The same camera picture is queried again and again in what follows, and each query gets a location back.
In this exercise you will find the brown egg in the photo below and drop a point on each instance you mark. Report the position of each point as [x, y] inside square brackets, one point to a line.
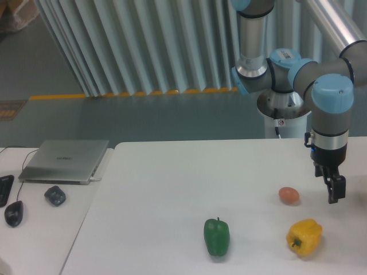
[288, 195]

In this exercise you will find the silver laptop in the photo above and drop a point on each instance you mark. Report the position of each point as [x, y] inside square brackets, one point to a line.
[65, 161]

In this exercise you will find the black computer mouse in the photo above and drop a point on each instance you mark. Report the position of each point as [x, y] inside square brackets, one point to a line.
[14, 213]

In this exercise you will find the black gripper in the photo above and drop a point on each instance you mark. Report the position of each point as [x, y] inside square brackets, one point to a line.
[336, 183]

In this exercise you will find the green bell pepper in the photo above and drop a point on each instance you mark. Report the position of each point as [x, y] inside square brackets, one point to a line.
[216, 236]

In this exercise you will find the black keyboard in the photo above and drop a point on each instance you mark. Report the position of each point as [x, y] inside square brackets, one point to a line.
[6, 183]

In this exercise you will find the dark earbuds case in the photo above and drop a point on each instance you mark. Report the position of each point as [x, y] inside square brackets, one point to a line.
[55, 196]

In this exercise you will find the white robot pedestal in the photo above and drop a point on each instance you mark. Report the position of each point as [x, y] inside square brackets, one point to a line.
[284, 114]

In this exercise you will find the yellow bell pepper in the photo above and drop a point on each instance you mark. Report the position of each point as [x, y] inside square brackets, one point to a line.
[304, 236]

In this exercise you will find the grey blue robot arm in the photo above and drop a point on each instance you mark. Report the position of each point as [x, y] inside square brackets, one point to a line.
[292, 86]

